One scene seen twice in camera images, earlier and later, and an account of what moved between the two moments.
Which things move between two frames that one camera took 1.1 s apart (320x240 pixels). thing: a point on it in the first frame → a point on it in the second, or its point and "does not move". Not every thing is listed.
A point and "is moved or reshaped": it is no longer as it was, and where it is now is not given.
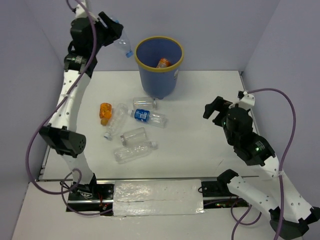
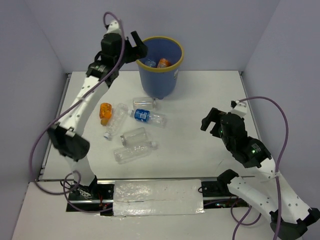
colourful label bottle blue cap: (123, 43) is moved or reshaped
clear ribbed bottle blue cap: (118, 119) does not move
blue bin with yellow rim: (158, 83) does not move
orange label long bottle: (163, 62) does not move
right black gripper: (219, 101) → (213, 115)
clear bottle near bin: (144, 103) does not move
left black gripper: (114, 31) → (137, 53)
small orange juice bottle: (105, 113) does not move
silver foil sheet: (136, 197) does not move
